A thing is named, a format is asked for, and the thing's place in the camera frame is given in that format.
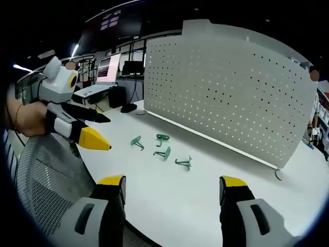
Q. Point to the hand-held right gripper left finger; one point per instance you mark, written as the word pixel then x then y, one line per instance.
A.
pixel 90 218

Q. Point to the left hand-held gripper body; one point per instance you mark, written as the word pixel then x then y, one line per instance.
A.
pixel 56 87

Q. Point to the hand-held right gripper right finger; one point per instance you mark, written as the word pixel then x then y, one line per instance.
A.
pixel 246 218

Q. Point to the green hook assembly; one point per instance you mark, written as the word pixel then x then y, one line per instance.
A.
pixel 162 136
pixel 167 152
pixel 189 162
pixel 136 141

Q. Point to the white perforated mounting plate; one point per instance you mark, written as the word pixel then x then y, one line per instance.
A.
pixel 226 92

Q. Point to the person's left hand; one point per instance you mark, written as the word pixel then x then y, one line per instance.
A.
pixel 33 121

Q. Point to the black box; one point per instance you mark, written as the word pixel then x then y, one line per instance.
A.
pixel 117 97

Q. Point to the small black object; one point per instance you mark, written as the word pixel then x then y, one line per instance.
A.
pixel 128 107

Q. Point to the open laptop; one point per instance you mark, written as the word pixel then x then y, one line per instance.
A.
pixel 108 69

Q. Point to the small white round object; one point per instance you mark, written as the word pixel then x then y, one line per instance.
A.
pixel 141 112

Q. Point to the grey mesh chair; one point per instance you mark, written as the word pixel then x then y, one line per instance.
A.
pixel 46 180

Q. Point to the black monitor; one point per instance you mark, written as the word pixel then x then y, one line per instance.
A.
pixel 132 67

